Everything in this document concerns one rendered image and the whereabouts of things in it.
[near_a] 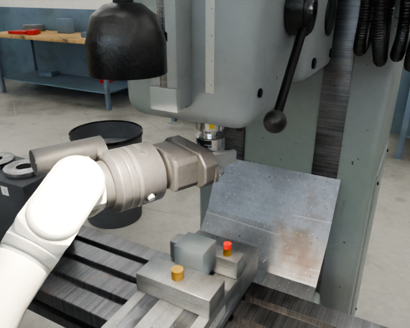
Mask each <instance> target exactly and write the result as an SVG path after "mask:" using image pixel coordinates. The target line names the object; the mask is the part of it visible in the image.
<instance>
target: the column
mask: <svg viewBox="0 0 410 328"><path fill-rule="evenodd" d="M360 3H361V0H338V2H337V8H336V18H335V28H334V34H333V44H332V48H333V56H332V57H331V58H330V61H329V62H328V64H326V65H325V66H324V67H323V68H321V69H320V70H318V71H317V72H316V73H314V74H312V75H311V76H310V77H308V78H307V79H305V80H304V81H299V82H295V81H292V84H291V86H290V90H289V93H288V97H287V100H286V103H285V106H284V110H283V113H284V114H285V116H286V118H287V125H286V127H285V129H284V130H283V131H282V132H280V133H270V132H268V131H267V130H266V129H265V127H264V124H263V121H264V117H265V115H266V114H267V113H268V112H270V111H272V110H274V108H275V107H273V108H272V109H270V110H269V111H268V112H266V113H265V114H264V115H262V116H261V117H260V118H258V119H257V120H255V121H254V122H253V123H251V124H250V125H248V126H245V127H243V131H242V132H241V133H238V132H237V131H236V128H228V127H225V129H224V130H223V131H221V132H223V133H224V134H225V150H231V149H234V150H236V151H237V152H236V159H238V160H242V161H248V162H252V163H258V164H263V165H269V166H272V167H278V168H282V169H288V170H292V171H298V172H304V173H308V174H314V175H318V176H324V177H328V178H334V179H337V180H340V187H339V190H338V196H337V199H336V205H335V210H334V214H333V220H332V223H331V229H330V233H329V238H328V242H327V246H326V250H325V254H324V257H323V262H322V265H321V269H320V274H319V277H318V282H317V285H316V289H315V292H318V293H319V295H320V300H321V305H322V306H325V307H328V308H331V309H334V310H337V311H340V312H343V313H346V314H349V315H352V316H354V315H355V311H356V310H357V308H356V306H357V300H358V296H359V290H360V287H361V281H362V274H363V270H364V264H365V260H366V254H367V250H368V244H369V241H370V234H371V231H372V224H373V220H374V214H375V210H376V204H377V198H378V194H379V188H380V185H381V178H382V174H383V168H384V164H385V158H386V155H387V152H388V151H389V149H387V148H388V145H389V136H390V129H391V126H392V119H393V116H394V110H395V106H396V100H397V96H398V89H399V86H400V79H401V76H402V70H403V62H404V59H405V55H404V57H403V59H402V60H401V61H399V62H393V61H392V60H391V59H390V52H391V48H392V45H393V42H394V39H395V36H396V31H397V28H398V27H397V25H398V24H397V23H398V20H399V19H398V18H399V12H400V11H399V8H400V0H397V2H396V6H395V9H394V10H395V11H394V15H393V20H392V26H391V27H392V28H391V31H390V38H389V39H390V40H389V50H388V59H387V62H386V64H385V65H384V66H382V67H379V66H376V65H375V64H374V62H373V56H372V43H371V44H370V46H369V48H368V50H367V52H366V53H365V54H364V55H362V56H356V55H355V54H354V52H353V43H354V39H355V34H356V30H357V25H358V24H357V23H358V18H359V13H360V12H359V11H360V6H361V4H360ZM212 186H213V184H212V185H208V186H205V187H201V188H200V227H201V226H202V223H203V220H204V217H205V214H206V212H207V209H208V204H209V201H210V195H211V191H212Z"/></svg>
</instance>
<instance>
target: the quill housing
mask: <svg viewBox="0 0 410 328"><path fill-rule="evenodd" d="M190 3H191V99H192V104H191V106H189V107H186V108H185V109H182V110H181V111H180V112H178V113H173V112H168V111H160V110H155V109H151V103H150V86H152V78H150V79H140V80H129V81H128V94H129V98H130V102H131V104H132V106H133V107H134V108H135V109H136V110H138V111H140V112H142V113H145V114H149V115H156V116H164V117H169V118H176V119H180V120H188V121H192V122H200V123H205V124H212V125H216V126H224V127H228V128H243V127H245V126H248V125H250V124H251V123H253V122H254V121H255V120H257V119H258V118H260V117H261V116H262V115H264V114H265V113H266V112H268V111H269V110H270V109H272V108H273V107H274V106H275V104H276V101H277V97H278V95H279V90H280V87H281V84H282V80H283V78H284V74H285V71H286V67H287V65H288V61H289V58H290V54H291V52H292V48H293V43H294V36H290V35H289V34H288V32H287V31H286V29H285V26H284V6H285V0H190Z"/></svg>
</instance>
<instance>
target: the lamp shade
mask: <svg viewBox="0 0 410 328"><path fill-rule="evenodd" d="M85 51H86V58H87V68H88V74H89V76H91V77H93V78H96V79H104V80H113V81H129V80H140V79H150V78H154V77H159V76H162V75H165V74H166V73H167V41H166V39H165V35H164V33H163V30H162V28H161V24H160V22H159V18H158V16H157V14H155V13H154V12H152V11H151V10H150V9H149V8H147V7H146V6H145V5H143V4H142V3H136V2H133V0H113V2H111V3H105V4H103V5H102V6H101V7H100V8H99V9H98V10H96V11H95V12H94V13H93V14H92V15H90V19H89V25H88V29H87V35H86V39H85Z"/></svg>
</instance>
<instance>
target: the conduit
mask: <svg viewBox="0 0 410 328"><path fill-rule="evenodd" d="M396 2H397V0H361V3H360V4H361V6H360V11H359V12H360V13H359V18H358V23H357V24H358V25H357V30H356V34H355V39H354V43H353V52H354V54H355V55H356V56H362V55H364V54H365V53H366V52H367V50H368V48H369V46H370V44H371V43H372V56H373V62H374V64H375V65H376V66H379V67H382V66H384V65H385V64H386V62H387V59H388V50H389V40H390V39H389V38H390V31H391V28H392V27H391V26H392V20H393V15H394V11H395V10H394V9H395V6H396ZM399 11H400V12H399V18H398V19H399V20H398V23H397V24H398V25H397V27H398V28H397V31H396V36H395V39H394V42H393V45H392V48H391V52H390V59H391V60H392V61H393V62H399V61H401V60H402V59H403V57H404V55H405V59H404V62H403V66H404V68H405V70H407V71H408V72H410V0H400V8H399ZM405 52H406V53H405Z"/></svg>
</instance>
